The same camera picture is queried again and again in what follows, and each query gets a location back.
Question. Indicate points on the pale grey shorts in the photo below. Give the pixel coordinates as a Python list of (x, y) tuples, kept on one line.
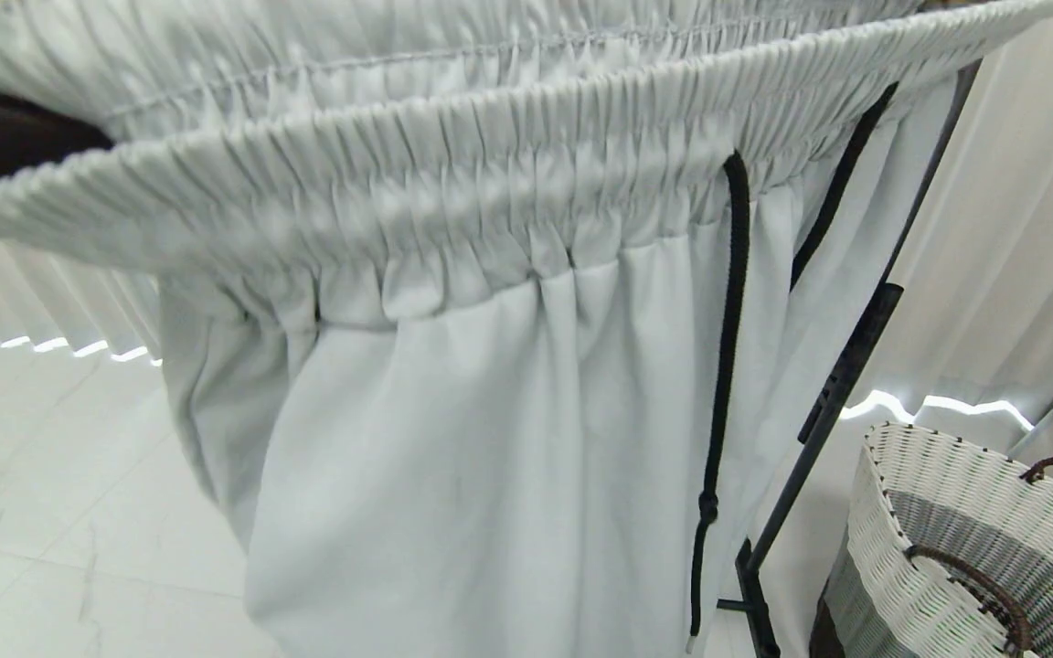
[(490, 411)]

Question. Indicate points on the black clothes rack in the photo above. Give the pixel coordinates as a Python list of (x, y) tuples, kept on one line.
[(846, 366)]

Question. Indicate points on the white laundry basket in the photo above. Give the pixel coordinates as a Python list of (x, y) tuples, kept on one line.
[(947, 475)]

